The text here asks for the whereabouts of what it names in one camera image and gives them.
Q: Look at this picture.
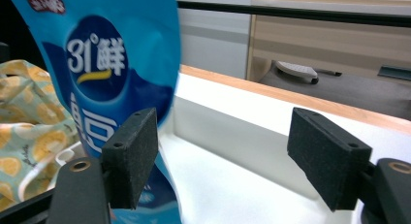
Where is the teal bag with orange print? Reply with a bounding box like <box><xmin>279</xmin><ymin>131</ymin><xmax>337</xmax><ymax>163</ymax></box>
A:
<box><xmin>0</xmin><ymin>59</ymin><xmax>82</xmax><ymax>212</ymax></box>

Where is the black metal frame bar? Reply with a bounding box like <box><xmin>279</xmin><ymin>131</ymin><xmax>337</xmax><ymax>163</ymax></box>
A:
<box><xmin>176</xmin><ymin>0</ymin><xmax>411</xmax><ymax>28</ymax></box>

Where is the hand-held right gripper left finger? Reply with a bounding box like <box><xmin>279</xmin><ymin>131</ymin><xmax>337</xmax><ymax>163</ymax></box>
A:
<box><xmin>101</xmin><ymin>107</ymin><xmax>160</xmax><ymax>210</ymax></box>

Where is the light wooden desk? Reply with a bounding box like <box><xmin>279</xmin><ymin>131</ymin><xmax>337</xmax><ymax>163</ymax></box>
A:
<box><xmin>245</xmin><ymin>0</ymin><xmax>411</xmax><ymax>86</ymax></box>

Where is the blue snack packet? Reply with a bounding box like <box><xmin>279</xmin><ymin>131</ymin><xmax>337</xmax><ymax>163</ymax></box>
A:
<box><xmin>5</xmin><ymin>0</ymin><xmax>182</xmax><ymax>224</ymax></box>

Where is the white plastic tray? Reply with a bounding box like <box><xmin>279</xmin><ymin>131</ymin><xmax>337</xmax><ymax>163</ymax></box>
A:
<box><xmin>53</xmin><ymin>94</ymin><xmax>364</xmax><ymax>224</ymax></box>

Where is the white cabinet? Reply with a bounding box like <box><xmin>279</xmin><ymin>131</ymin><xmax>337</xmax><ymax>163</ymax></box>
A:
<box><xmin>173</xmin><ymin>0</ymin><xmax>257</xmax><ymax>80</ymax></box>

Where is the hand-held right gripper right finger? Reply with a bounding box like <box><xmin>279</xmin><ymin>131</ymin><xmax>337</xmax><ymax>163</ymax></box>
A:
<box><xmin>286</xmin><ymin>107</ymin><xmax>373</xmax><ymax>212</ymax></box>

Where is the chair base leg with caster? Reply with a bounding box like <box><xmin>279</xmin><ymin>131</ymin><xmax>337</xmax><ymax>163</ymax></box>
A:
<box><xmin>273</xmin><ymin>60</ymin><xmax>320</xmax><ymax>85</ymax></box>

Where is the grey desk handle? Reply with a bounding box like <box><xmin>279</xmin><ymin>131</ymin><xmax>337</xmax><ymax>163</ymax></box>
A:
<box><xmin>377</xmin><ymin>65</ymin><xmax>411</xmax><ymax>82</ymax></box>

